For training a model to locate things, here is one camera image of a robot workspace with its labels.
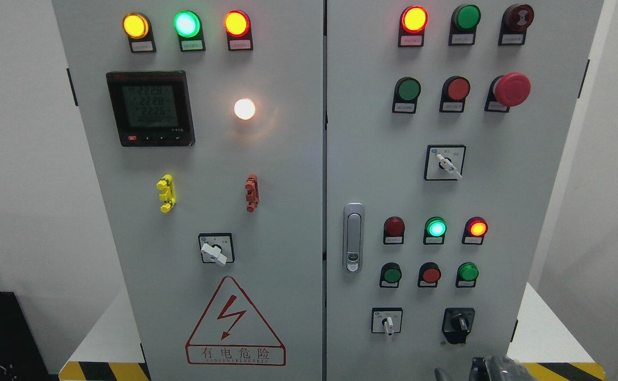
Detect dark red buzzer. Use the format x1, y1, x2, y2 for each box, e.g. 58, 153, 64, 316
498, 3, 534, 46

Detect red push button lower middle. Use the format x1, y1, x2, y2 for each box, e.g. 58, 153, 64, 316
417, 262, 442, 288

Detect red push button second row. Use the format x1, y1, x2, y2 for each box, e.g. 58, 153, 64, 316
438, 76, 470, 113

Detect silver door latch handle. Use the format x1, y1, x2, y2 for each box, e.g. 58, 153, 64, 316
343, 202, 365, 273

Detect white selector switch bottom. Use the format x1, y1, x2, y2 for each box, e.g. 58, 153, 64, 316
370, 307, 403, 336

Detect red terminal connector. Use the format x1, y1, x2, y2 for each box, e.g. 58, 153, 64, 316
244, 174, 260, 213

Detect green push button lower left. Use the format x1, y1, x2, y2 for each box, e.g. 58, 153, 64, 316
379, 262, 403, 288

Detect red emergency stop mushroom button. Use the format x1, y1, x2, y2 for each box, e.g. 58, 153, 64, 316
485, 72, 531, 113

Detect yellow indicator light top left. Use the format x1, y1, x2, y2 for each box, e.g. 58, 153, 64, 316
122, 12, 156, 53

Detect left grey cabinet door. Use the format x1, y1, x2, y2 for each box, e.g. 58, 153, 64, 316
53, 1, 324, 380

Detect red indicator light right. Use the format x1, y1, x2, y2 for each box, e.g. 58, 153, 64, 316
462, 216, 488, 244

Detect black box with antenna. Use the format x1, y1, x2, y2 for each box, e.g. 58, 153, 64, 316
0, 292, 50, 380

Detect green push button second row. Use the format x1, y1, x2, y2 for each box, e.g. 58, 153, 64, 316
392, 76, 421, 115

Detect grey cabinet door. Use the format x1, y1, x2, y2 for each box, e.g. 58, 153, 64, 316
325, 1, 604, 380
53, 1, 324, 380

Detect red indicator light top left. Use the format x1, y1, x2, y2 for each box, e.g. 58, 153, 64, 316
224, 10, 253, 51

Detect red lit indicator top right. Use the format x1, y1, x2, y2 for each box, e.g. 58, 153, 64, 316
398, 5, 429, 48

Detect dark red indicator light left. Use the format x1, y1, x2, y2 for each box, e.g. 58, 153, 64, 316
383, 215, 405, 244

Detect white platform with hazard stripes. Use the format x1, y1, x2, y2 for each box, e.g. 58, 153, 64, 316
57, 285, 606, 380

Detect white selector switch left door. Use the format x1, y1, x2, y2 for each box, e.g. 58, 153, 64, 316
198, 232, 235, 266

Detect green push button top row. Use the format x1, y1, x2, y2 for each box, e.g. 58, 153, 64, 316
448, 3, 481, 46

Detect right grey cabinet door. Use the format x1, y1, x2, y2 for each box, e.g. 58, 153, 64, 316
325, 1, 604, 380

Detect red electric hazard warning sticker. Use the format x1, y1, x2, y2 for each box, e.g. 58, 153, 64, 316
185, 276, 286, 366

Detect black digital power meter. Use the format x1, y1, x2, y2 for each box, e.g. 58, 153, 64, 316
106, 70, 196, 147

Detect white selector switch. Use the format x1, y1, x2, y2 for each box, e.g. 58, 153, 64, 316
370, 307, 403, 336
424, 144, 467, 181

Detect white glowing indicator light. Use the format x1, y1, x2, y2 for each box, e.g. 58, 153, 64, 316
233, 97, 257, 121

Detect yellow terminal connector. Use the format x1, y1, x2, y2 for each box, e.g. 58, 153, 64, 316
156, 174, 176, 214

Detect green lit indicator light middle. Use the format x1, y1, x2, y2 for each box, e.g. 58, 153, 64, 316
423, 216, 447, 244

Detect green illuminated button lower right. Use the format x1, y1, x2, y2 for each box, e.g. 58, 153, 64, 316
455, 262, 480, 288

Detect black rotary knob switch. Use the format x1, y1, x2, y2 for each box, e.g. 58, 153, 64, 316
441, 308, 476, 344

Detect white selector switch upper right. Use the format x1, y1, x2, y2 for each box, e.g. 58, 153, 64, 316
424, 144, 467, 181

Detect green indicator light top left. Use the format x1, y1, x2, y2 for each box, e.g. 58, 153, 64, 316
173, 11, 206, 51

